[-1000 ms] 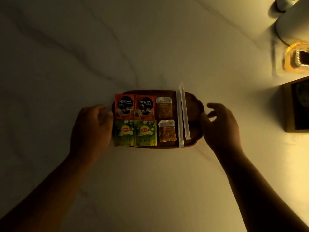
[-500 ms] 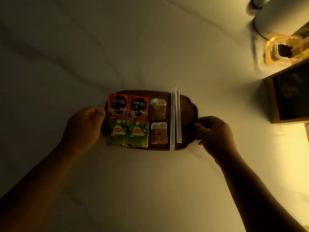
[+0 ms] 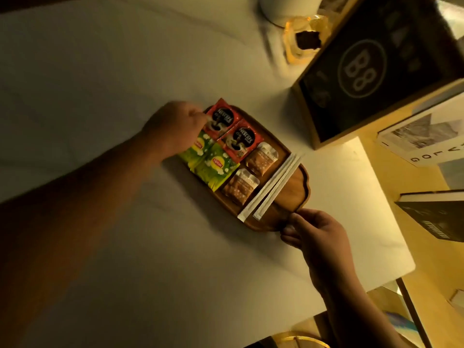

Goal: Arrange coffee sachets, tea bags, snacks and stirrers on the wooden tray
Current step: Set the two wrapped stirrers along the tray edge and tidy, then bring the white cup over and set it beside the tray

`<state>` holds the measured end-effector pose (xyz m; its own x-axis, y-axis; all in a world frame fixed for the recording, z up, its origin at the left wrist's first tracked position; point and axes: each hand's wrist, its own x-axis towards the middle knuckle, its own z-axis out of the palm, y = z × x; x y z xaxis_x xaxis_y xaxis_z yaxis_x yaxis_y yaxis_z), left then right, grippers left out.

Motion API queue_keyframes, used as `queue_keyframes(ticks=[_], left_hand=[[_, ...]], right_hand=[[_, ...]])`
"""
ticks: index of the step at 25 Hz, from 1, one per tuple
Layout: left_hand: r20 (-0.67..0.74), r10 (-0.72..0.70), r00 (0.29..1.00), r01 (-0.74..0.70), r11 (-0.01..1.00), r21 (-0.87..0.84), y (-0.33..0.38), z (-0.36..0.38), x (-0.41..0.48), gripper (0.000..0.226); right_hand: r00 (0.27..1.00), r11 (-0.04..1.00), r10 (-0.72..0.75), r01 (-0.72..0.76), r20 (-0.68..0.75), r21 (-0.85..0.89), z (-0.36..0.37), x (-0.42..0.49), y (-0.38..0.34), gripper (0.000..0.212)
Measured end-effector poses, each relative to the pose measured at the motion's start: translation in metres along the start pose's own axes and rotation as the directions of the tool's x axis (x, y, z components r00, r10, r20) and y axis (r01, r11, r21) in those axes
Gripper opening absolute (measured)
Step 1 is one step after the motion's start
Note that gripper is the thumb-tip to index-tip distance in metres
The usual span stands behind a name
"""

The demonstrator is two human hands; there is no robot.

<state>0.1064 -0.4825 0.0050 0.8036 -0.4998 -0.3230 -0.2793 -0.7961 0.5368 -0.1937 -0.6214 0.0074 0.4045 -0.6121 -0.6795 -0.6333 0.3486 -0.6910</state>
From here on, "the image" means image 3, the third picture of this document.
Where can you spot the white magazine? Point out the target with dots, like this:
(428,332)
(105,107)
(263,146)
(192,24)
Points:
(424,137)

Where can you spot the person's left forearm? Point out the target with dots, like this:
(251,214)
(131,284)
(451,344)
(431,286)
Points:
(72,221)

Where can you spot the gold round rim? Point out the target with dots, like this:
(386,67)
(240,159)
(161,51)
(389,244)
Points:
(297,338)

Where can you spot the white stirrer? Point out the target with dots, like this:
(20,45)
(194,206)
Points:
(266,186)
(279,186)

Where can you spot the black book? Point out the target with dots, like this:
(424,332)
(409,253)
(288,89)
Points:
(435,217)

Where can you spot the black sign in wooden frame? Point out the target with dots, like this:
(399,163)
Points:
(362,68)

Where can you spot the person's left hand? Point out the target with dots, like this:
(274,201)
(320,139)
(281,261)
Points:
(174,130)

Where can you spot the amber glass ashtray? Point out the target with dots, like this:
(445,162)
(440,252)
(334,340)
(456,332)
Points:
(293,32)

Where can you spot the brown sugar packet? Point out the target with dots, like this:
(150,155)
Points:
(241,186)
(261,159)

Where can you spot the person's right hand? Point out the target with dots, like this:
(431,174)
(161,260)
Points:
(322,250)

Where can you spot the wooden tray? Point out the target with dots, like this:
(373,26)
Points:
(293,192)

